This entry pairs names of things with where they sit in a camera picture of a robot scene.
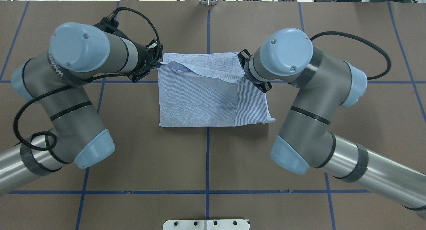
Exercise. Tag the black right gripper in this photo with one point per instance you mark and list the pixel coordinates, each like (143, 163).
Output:
(262, 86)

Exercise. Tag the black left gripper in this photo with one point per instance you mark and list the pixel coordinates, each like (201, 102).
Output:
(143, 59)

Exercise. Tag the blue striped button shirt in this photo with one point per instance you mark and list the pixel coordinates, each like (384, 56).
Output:
(208, 90)

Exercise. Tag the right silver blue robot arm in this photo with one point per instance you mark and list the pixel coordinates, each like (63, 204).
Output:
(324, 84)

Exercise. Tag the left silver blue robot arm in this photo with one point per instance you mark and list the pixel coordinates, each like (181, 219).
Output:
(77, 55)

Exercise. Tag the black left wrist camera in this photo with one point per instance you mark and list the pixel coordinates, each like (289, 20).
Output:
(110, 26)

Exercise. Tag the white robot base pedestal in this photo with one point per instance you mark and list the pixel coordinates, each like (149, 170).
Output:
(207, 224)

